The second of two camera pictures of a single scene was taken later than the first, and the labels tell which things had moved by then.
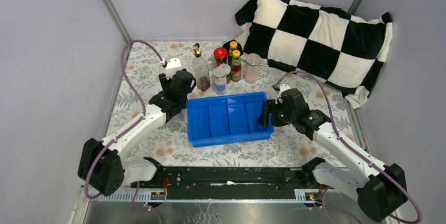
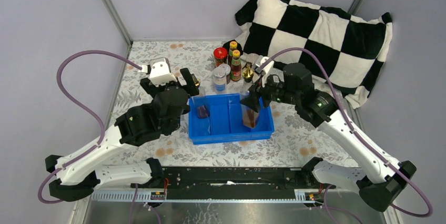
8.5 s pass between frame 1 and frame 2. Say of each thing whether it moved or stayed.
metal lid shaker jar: stayed
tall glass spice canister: stayed
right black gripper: moved
